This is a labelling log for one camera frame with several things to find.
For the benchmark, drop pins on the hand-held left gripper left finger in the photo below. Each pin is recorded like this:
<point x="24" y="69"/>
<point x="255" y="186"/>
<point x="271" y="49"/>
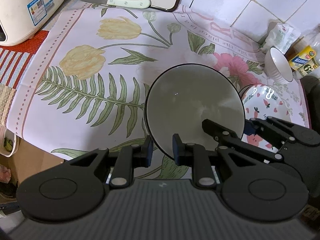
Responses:
<point x="149" y="153"/>

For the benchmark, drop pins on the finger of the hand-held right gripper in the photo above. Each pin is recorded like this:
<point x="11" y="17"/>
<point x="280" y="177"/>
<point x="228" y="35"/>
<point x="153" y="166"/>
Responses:
<point x="275" y="130"/>
<point x="225" y="136"/>

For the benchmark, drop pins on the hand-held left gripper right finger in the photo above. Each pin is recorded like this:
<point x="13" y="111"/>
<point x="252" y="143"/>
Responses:
<point x="176" y="151"/>

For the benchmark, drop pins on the white plate with dark rim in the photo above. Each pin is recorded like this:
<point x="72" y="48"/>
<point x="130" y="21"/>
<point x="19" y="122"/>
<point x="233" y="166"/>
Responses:
<point x="187" y="100"/>

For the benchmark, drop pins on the rabbit print plate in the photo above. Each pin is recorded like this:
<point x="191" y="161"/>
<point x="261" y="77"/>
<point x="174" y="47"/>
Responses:
<point x="270" y="100"/>

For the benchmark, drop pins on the white ribbed bowl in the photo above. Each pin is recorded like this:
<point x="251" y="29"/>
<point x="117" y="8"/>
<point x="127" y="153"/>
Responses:
<point x="276" y="65"/>

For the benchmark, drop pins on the yellow cap vinegar bottle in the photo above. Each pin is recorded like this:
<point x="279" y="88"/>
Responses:
<point x="308" y="70"/>

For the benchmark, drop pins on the yellow label oil bottle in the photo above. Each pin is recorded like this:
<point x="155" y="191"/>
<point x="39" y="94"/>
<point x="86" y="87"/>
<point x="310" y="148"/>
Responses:
<point x="301" y="58"/>

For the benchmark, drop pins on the clear plastic bag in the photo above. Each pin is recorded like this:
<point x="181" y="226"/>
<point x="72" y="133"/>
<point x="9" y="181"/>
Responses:
<point x="282" y="37"/>

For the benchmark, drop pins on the floral tablecloth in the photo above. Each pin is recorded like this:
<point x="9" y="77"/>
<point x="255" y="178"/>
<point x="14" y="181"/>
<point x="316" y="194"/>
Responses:
<point x="100" y="55"/>

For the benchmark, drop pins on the cardboard box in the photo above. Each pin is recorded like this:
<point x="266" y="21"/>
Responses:
<point x="37" y="160"/>

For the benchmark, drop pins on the red striped cloth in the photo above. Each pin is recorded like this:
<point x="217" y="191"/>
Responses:
<point x="15" y="62"/>

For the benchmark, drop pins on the white rice cooker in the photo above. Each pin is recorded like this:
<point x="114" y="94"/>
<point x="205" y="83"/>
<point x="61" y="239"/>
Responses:
<point x="20" y="10"/>

